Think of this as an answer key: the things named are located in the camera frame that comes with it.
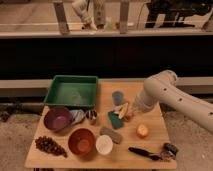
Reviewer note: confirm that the yellow apple toy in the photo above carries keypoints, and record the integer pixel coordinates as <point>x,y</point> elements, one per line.
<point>142,131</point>

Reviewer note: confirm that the green scouring pad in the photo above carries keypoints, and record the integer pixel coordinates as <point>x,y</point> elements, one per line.
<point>115,121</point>

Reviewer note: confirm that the brown grape bunch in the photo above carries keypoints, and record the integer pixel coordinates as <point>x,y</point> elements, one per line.
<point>50,146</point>

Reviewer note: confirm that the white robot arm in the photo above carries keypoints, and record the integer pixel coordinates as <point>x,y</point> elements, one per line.
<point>161,87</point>

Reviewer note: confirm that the yellow banana toy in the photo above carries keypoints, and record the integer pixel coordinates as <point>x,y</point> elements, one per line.
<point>121,110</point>

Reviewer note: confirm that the orange bowl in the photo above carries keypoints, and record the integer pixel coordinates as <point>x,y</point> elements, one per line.
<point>81,142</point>

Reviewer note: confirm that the white paper cup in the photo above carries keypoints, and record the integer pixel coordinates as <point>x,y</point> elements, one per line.
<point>104,145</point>

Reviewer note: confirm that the orange carrot toy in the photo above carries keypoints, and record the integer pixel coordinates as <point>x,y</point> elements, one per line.
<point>127,118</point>

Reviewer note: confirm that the purple bowl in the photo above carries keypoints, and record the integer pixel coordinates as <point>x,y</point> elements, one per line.
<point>57,118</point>

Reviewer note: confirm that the small black clip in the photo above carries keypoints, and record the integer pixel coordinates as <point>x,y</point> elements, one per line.
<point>169,151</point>

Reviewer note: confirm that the black handled brush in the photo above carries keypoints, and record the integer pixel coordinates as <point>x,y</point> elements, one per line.
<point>144,153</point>

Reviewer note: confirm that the green plastic tray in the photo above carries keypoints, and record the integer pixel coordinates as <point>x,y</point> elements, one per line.
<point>72,91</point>

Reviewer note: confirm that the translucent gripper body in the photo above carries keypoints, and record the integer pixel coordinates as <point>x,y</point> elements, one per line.
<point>133,111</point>

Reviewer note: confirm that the crumpled grey cloth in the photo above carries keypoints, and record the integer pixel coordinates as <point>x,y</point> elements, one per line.
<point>78,116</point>

